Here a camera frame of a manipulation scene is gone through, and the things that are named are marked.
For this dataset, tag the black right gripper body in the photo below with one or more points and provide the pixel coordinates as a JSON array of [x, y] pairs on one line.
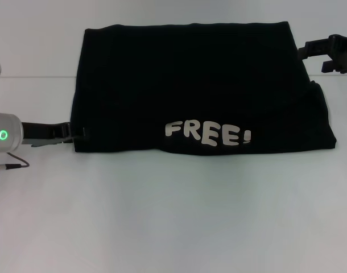
[[344, 54]]

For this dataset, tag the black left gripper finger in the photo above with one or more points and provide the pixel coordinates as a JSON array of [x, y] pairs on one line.
[[67, 133]]

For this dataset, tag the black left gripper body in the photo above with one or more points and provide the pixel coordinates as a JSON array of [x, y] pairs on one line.
[[42, 133]]

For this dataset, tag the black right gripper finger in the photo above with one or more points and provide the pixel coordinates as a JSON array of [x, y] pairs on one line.
[[329, 67], [315, 49]]

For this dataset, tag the black t-shirt with FREE print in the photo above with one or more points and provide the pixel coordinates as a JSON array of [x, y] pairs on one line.
[[190, 85]]

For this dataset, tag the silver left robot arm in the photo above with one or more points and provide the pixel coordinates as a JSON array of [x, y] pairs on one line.
[[8, 133]]

